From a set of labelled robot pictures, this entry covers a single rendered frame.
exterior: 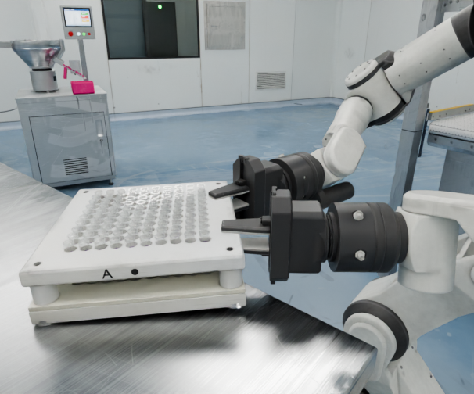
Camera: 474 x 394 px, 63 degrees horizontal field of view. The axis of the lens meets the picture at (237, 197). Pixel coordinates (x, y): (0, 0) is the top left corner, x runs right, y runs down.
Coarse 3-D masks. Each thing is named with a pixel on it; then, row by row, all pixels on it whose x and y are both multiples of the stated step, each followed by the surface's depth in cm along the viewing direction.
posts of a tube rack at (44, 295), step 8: (224, 272) 44; (232, 272) 44; (240, 272) 45; (224, 280) 45; (232, 280) 44; (240, 280) 45; (32, 288) 42; (40, 288) 42; (48, 288) 43; (56, 288) 44; (232, 288) 45; (32, 296) 43; (40, 296) 43; (48, 296) 43; (56, 296) 44; (40, 304) 43
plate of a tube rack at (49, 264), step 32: (128, 192) 61; (64, 224) 51; (128, 224) 51; (32, 256) 44; (64, 256) 44; (96, 256) 44; (128, 256) 43; (160, 256) 43; (192, 256) 43; (224, 256) 43
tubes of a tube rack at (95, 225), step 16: (144, 192) 59; (176, 192) 58; (192, 192) 59; (112, 208) 54; (128, 208) 54; (144, 208) 54; (160, 208) 54; (176, 208) 53; (192, 208) 53; (96, 224) 49; (112, 224) 50; (144, 224) 48; (160, 224) 48; (176, 224) 49; (192, 224) 48
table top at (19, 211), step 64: (0, 192) 81; (0, 256) 57; (0, 320) 45; (128, 320) 45; (192, 320) 45; (256, 320) 45; (320, 320) 45; (0, 384) 36; (64, 384) 36; (128, 384) 36; (192, 384) 36; (256, 384) 36; (320, 384) 36
